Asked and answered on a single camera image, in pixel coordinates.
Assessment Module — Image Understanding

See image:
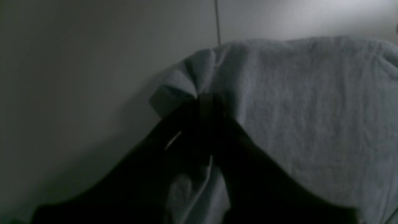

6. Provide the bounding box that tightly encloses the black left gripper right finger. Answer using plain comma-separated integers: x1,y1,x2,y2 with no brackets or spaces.
202,95,361,224

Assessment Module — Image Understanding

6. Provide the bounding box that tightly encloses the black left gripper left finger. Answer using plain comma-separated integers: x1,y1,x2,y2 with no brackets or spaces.
32,100,212,224

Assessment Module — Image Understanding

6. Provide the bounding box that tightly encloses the grey T-shirt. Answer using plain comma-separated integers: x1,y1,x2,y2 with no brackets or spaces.
150,37,398,224

